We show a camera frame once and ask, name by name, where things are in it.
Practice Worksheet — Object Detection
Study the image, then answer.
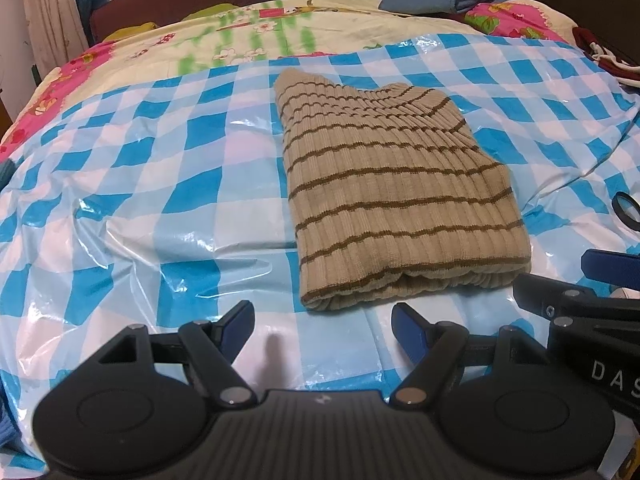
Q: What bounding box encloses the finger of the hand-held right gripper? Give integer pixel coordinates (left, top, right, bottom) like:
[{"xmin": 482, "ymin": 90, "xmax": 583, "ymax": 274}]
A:
[
  {"xmin": 514, "ymin": 274, "xmax": 640, "ymax": 331},
  {"xmin": 581, "ymin": 249, "xmax": 640, "ymax": 292}
]

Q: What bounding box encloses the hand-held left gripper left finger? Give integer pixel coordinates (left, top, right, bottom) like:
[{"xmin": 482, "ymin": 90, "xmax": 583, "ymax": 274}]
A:
[{"xmin": 95, "ymin": 300, "xmax": 258, "ymax": 408}]

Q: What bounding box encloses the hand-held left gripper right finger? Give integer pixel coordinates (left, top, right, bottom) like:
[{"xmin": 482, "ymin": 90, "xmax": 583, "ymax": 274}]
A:
[{"xmin": 390, "ymin": 302, "xmax": 551, "ymax": 408}]

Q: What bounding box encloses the tan striped knit sweater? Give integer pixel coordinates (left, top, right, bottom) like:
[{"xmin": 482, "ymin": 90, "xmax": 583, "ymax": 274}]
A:
[{"xmin": 274, "ymin": 69, "xmax": 532, "ymax": 313}]

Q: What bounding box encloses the blue checkered plastic sheet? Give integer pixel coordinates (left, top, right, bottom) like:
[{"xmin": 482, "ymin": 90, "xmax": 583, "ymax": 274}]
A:
[{"xmin": 0, "ymin": 32, "xmax": 640, "ymax": 461}]

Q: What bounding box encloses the blue knit cloth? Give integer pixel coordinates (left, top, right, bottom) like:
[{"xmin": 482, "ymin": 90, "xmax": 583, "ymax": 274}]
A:
[{"xmin": 0, "ymin": 400, "xmax": 21, "ymax": 453}]

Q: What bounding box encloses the floral printed quilt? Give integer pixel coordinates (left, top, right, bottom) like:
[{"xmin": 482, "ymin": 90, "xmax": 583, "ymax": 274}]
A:
[{"xmin": 0, "ymin": 0, "xmax": 581, "ymax": 161}]

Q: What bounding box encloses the yellow-green cloth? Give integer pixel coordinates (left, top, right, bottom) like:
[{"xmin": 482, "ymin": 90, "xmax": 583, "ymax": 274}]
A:
[{"xmin": 105, "ymin": 4, "xmax": 237, "ymax": 42}]

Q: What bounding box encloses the beige curtain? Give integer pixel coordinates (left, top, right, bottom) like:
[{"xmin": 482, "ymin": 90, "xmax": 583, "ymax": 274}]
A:
[{"xmin": 20, "ymin": 0, "xmax": 89, "ymax": 78}]

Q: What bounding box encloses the black ring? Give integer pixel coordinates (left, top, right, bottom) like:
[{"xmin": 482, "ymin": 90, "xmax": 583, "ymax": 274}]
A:
[{"xmin": 611, "ymin": 191, "xmax": 640, "ymax": 232}]

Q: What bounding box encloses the maroon garment with white drawstring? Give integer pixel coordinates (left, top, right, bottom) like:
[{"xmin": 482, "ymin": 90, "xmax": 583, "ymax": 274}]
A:
[{"xmin": 572, "ymin": 25, "xmax": 640, "ymax": 86}]

